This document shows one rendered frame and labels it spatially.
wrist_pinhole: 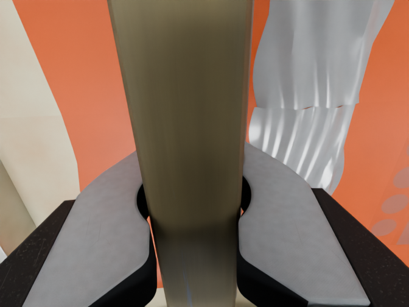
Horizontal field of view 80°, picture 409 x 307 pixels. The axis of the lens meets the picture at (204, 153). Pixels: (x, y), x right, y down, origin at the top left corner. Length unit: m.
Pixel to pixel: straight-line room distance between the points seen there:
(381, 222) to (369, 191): 0.04
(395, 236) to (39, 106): 0.32
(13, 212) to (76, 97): 0.11
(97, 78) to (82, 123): 0.04
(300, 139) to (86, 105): 0.15
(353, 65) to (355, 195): 0.11
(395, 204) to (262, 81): 0.17
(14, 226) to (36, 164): 0.05
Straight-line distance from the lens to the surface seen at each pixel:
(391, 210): 0.28
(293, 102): 0.17
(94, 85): 0.18
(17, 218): 0.25
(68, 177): 0.22
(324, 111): 0.18
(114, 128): 0.18
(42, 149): 0.21
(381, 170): 0.24
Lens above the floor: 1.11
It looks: 60 degrees down
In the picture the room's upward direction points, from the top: 176 degrees clockwise
